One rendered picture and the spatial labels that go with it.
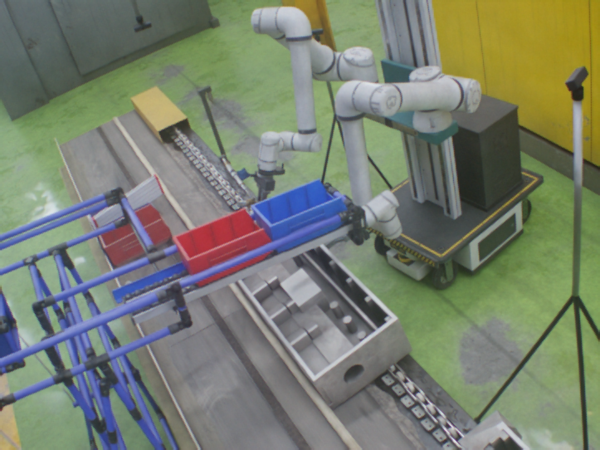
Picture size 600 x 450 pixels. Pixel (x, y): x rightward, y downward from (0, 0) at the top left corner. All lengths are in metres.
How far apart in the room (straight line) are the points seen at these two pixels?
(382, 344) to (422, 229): 1.49
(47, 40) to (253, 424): 6.41
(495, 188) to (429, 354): 0.99
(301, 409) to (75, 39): 6.42
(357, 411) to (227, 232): 0.79
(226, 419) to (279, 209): 0.80
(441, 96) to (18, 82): 6.14
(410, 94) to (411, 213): 1.33
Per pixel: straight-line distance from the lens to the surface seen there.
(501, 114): 3.69
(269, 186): 3.14
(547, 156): 4.71
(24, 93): 8.31
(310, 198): 2.55
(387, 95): 2.55
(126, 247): 3.47
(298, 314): 2.58
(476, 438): 2.06
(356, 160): 2.79
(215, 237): 2.45
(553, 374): 3.43
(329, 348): 2.43
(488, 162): 3.70
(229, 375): 2.71
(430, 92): 2.82
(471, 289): 3.85
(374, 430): 2.38
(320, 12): 6.57
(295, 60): 3.05
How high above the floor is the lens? 2.68
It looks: 37 degrees down
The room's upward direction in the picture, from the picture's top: 17 degrees counter-clockwise
